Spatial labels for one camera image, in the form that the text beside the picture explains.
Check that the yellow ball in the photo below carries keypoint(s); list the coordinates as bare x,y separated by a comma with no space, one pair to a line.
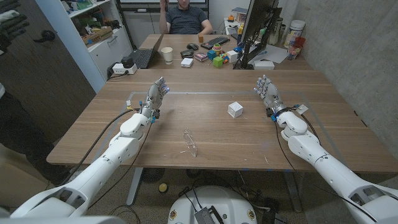
163,188

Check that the seated person in dark shirt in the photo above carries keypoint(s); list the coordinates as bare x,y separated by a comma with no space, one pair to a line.
186,20

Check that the white power strip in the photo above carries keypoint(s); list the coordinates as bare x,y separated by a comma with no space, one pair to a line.
119,69

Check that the green toy cube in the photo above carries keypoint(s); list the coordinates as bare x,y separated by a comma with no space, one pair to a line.
218,62

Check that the grey table leg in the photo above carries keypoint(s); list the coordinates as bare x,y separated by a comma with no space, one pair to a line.
134,186
293,191

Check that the grey finned module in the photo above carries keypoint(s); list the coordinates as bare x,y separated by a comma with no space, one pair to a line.
204,216

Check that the white paper sheet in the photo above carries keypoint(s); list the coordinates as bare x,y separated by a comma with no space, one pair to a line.
275,53

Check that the black monitor stand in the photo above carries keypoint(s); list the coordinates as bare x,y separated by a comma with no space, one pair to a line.
248,54

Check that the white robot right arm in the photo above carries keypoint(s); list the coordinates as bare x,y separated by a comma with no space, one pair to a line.
311,149

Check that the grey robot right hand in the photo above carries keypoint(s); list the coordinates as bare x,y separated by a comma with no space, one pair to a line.
270,93

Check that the black floor fan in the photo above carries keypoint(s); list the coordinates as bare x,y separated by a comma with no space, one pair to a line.
152,175

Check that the cardboard box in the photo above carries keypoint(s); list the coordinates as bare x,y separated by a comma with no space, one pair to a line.
98,35

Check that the white wrist tag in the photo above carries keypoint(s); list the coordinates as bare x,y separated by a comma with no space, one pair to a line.
302,109

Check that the white flat device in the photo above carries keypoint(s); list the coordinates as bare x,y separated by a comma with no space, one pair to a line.
263,65

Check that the pink card box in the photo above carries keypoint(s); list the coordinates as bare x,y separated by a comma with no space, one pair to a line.
201,56

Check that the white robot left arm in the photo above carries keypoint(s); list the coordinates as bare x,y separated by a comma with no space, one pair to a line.
121,146

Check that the orange wooden block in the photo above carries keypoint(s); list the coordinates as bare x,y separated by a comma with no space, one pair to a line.
201,38

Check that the black computer monitor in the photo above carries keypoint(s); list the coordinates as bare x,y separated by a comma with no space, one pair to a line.
256,18

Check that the black keyboard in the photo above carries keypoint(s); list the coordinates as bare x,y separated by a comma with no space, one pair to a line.
214,42

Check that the black computer mouse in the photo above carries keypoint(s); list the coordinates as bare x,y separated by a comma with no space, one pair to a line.
192,46

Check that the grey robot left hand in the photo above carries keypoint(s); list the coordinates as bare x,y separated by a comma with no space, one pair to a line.
153,98

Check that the white round canister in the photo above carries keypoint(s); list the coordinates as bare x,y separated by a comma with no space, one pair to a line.
293,31

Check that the white paper cup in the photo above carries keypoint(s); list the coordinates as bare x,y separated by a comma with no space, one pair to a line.
167,55

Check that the standing person with black glove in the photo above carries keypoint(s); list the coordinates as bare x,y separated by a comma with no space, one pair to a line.
18,124

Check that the small white flat box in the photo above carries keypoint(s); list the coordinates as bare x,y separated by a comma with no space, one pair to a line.
186,62

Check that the white shelf cabinet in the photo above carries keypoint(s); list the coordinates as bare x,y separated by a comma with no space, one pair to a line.
102,54

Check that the colourful puzzle cube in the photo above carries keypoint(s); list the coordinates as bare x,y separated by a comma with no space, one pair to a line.
224,58

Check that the white toy block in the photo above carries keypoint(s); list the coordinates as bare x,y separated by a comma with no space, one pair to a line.
232,56

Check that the blue toy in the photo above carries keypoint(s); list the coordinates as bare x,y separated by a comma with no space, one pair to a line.
237,49

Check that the black case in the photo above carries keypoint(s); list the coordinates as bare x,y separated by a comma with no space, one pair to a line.
186,53

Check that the black laptop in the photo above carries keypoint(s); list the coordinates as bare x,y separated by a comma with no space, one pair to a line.
141,57

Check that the white cube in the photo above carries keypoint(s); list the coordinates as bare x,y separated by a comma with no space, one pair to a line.
235,109

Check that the clear transparent glasses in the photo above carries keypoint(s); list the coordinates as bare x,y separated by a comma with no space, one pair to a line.
190,143

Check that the blue toy cube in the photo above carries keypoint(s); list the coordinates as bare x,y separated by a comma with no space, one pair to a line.
211,55

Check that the white robot torso base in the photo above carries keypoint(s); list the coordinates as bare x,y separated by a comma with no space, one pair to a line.
230,202

